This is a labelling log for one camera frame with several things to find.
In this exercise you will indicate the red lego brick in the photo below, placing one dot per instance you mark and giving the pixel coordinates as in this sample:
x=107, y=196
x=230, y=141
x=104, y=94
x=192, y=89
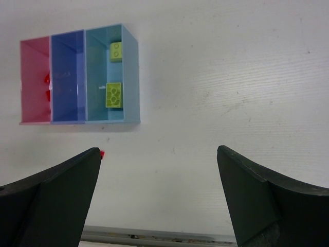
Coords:
x=47, y=79

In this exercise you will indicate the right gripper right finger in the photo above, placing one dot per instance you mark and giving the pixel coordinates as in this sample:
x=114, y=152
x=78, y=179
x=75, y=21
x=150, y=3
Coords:
x=270, y=209

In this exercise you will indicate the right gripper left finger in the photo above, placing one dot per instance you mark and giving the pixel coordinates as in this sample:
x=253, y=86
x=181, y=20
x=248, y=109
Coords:
x=50, y=207

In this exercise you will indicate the green lego brick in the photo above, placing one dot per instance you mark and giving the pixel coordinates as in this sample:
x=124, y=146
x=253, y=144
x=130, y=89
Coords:
x=114, y=95
x=115, y=52

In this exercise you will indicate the light blue container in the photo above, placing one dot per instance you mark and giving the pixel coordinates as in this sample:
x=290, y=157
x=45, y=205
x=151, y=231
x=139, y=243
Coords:
x=100, y=71

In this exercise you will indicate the pink container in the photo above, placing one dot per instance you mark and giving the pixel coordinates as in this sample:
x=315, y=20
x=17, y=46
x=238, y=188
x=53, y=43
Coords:
x=35, y=65

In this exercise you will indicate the red orange lego stack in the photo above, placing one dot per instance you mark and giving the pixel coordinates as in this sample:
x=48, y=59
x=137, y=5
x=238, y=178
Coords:
x=48, y=95

